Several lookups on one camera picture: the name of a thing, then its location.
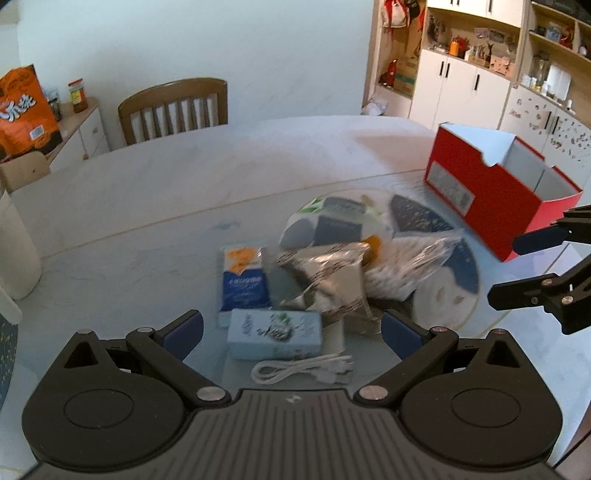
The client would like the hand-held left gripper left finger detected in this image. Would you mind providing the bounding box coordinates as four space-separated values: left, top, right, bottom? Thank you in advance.
58 309 232 409

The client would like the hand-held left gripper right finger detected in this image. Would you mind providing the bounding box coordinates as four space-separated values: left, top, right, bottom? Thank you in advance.
353 309 527 409

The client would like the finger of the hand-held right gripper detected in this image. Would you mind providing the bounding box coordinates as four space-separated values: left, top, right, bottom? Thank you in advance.
487 258 591 335
513 203 591 257

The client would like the clear bag of cotton swabs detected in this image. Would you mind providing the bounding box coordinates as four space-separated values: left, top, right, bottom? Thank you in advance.
365 228 465 305

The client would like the red cardboard box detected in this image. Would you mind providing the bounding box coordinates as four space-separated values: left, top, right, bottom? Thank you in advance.
422 121 584 263

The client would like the light blue small box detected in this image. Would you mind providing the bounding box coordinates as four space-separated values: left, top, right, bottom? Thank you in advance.
226 308 324 361

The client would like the silver foil bag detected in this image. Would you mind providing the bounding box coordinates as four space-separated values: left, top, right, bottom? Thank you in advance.
276 242 375 333

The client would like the white cable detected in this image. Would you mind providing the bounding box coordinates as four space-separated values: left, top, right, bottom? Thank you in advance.
250 353 355 386

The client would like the white marble desktop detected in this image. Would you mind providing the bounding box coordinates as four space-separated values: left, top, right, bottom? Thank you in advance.
0 114 591 467

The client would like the white paper roll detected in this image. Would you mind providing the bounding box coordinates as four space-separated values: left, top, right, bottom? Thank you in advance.
545 65 572 100

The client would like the glass jar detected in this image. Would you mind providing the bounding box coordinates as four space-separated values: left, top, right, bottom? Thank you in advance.
529 53 550 88

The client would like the small wooden drawer box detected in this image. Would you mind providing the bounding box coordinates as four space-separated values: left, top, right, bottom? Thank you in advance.
489 55 517 77

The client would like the white cup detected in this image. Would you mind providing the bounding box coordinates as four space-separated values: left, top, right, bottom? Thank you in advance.
0 187 43 301

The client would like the cardboard box with green print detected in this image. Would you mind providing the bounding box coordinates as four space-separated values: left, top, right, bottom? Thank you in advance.
392 55 419 97

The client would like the white side cabinet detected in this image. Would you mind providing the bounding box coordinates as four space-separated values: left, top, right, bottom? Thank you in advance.
46 97 112 174

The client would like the tan cardboard box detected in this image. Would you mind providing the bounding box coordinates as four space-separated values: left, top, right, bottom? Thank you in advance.
0 152 51 192

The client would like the wooden chair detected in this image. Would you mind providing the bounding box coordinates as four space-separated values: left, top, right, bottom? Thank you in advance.
117 78 229 147

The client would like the red-lidded jar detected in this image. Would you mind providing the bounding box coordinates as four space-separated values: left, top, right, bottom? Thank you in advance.
68 78 89 114

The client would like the dark jar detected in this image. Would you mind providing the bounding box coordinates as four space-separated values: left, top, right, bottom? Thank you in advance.
46 88 63 123

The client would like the red white hanging bag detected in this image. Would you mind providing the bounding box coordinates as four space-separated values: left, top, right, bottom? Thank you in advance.
381 0 409 28

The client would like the orange snack bag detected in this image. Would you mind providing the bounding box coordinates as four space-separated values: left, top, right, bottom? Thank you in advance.
0 64 63 162

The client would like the white wooden wall cabinet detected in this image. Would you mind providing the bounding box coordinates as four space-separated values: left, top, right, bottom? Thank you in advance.
362 0 591 195

